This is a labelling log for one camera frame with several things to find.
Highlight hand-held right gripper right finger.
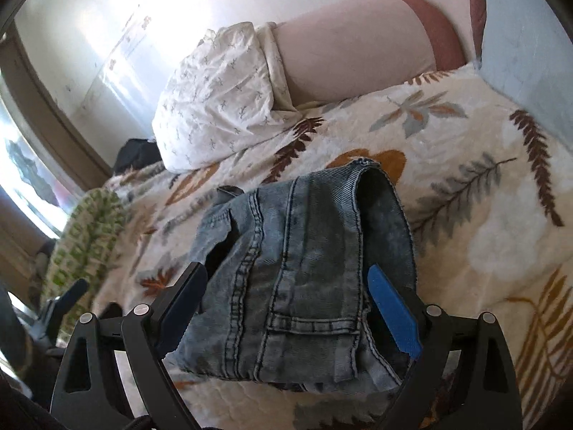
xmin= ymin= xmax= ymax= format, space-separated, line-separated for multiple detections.
xmin=366 ymin=264 xmax=524 ymax=430

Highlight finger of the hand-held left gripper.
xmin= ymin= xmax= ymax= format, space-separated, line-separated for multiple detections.
xmin=45 ymin=278 xmax=89 ymax=323

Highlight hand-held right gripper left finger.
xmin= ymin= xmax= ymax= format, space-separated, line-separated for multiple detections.
xmin=50 ymin=261 xmax=209 ymax=430

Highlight blue denim pants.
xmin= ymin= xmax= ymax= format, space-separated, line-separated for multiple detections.
xmin=163 ymin=157 xmax=419 ymax=395

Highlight dark grey clothes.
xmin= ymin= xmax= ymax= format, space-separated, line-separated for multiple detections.
xmin=28 ymin=239 xmax=60 ymax=298

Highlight green patterned blanket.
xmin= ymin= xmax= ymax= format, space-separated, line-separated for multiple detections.
xmin=40 ymin=187 xmax=128 ymax=336

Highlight leaf print blanket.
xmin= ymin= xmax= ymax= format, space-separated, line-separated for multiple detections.
xmin=40 ymin=60 xmax=573 ymax=430

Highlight black cloth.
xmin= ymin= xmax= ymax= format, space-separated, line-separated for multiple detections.
xmin=113 ymin=138 xmax=162 ymax=175

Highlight white patterned pillow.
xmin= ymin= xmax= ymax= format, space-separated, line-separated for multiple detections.
xmin=151 ymin=21 xmax=298 ymax=173

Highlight pink rolled sofa armrest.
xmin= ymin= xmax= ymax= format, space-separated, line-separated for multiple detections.
xmin=257 ymin=0 xmax=466 ymax=104

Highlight light blue cushion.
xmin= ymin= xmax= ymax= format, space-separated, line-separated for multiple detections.
xmin=475 ymin=0 xmax=573 ymax=153

